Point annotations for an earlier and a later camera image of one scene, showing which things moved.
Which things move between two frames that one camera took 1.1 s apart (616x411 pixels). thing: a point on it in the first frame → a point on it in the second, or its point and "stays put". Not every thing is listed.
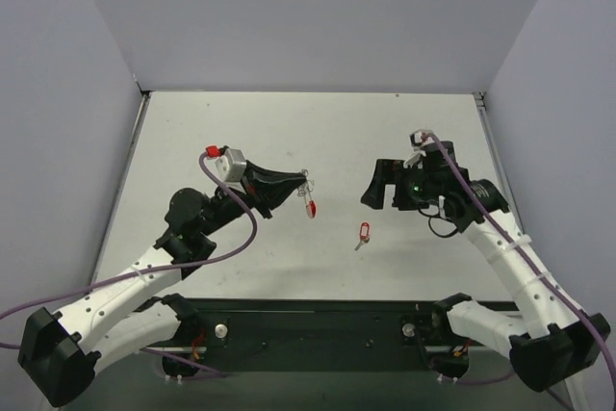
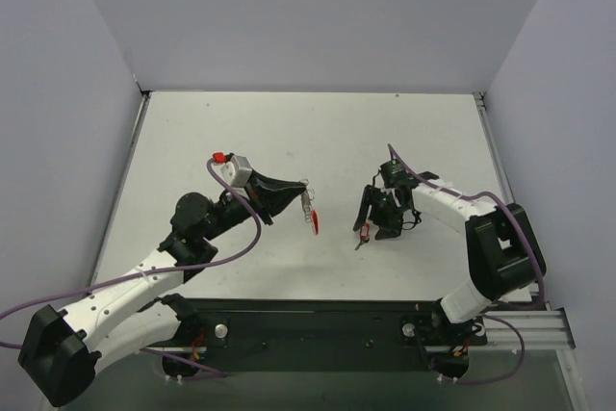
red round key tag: x=311 y=209 → x=315 y=221
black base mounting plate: x=311 y=336 stays put
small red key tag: x=365 y=234 stays put
